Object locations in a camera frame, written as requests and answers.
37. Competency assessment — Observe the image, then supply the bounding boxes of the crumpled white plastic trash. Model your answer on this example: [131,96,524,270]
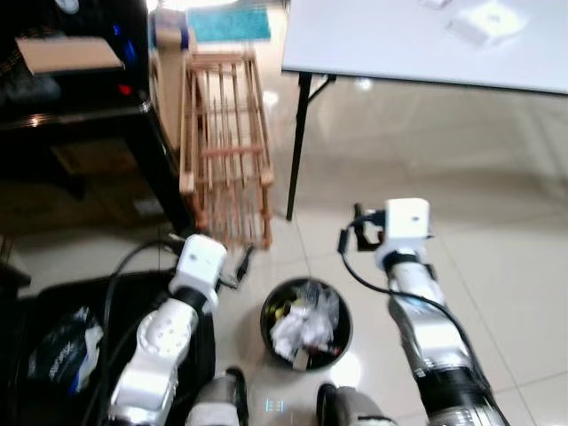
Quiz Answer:
[270,284,341,367]

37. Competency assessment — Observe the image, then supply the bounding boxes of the round black rubbish bin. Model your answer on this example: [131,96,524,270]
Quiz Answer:
[260,278,353,372]

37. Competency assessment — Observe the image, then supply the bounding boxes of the black metal table leg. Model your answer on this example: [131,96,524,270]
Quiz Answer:
[285,73,337,223]

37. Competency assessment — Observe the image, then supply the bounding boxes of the wooden slatted rack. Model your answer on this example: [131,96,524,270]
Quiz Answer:
[177,49,277,252]

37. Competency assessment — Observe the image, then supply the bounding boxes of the robot left leg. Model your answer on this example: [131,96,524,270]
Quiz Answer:
[185,367,250,426]

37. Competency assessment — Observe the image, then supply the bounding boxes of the robot leg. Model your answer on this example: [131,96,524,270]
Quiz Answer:
[317,383,398,426]
[185,367,250,426]

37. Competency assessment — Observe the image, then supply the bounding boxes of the robot right leg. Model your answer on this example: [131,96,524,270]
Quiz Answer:
[317,383,398,426]

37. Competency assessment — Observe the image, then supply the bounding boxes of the large black bag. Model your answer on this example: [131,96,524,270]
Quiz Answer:
[7,269,217,426]

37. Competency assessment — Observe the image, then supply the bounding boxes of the clear crumpled plastic bag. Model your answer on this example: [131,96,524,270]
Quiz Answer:
[27,306,105,393]

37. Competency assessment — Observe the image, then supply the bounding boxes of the black metal shelf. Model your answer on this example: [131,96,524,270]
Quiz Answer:
[0,0,194,239]

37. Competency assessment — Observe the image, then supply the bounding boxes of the white foam food tray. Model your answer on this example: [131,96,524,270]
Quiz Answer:
[446,2,530,48]

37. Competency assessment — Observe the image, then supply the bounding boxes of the teal floor mat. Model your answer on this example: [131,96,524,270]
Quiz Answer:
[185,6,272,44]

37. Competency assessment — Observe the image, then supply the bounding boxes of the flat brown cardboard sheet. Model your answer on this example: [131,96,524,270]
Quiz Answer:
[15,35,126,77]

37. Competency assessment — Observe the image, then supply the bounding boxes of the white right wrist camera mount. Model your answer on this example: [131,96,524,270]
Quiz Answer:
[375,199,432,272]

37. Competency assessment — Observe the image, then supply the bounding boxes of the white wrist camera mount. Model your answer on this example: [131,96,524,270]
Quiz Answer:
[375,199,432,272]
[169,234,228,308]

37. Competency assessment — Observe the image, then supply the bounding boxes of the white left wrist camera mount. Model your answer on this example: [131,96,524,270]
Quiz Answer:
[169,234,228,308]

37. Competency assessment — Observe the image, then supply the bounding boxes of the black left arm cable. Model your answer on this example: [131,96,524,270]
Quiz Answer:
[82,235,185,425]

